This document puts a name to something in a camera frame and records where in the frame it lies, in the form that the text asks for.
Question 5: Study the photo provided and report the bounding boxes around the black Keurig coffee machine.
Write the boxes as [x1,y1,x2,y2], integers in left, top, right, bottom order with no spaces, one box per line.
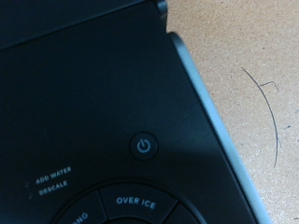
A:
[0,1,274,224]

